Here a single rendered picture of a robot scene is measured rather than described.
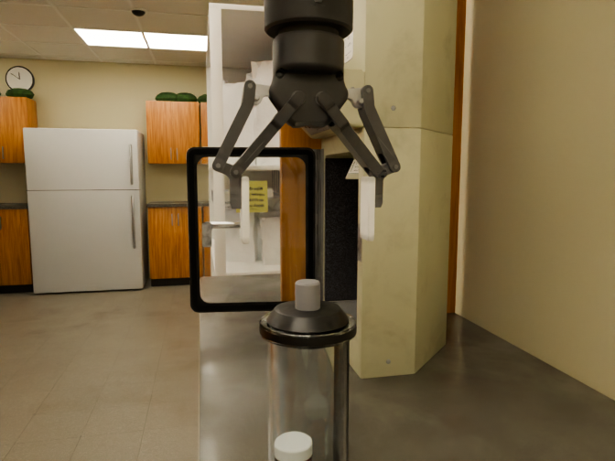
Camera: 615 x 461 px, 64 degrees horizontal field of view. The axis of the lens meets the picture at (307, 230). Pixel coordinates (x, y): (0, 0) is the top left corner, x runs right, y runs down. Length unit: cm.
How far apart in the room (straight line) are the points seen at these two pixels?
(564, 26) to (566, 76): 10
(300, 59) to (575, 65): 73
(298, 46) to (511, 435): 63
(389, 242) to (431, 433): 33
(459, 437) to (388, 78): 60
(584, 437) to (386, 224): 45
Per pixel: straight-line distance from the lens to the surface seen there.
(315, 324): 52
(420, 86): 95
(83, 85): 663
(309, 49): 51
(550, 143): 116
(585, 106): 110
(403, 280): 95
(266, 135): 51
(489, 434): 84
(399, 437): 80
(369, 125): 55
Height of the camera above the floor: 133
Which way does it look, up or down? 7 degrees down
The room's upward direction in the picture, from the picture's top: straight up
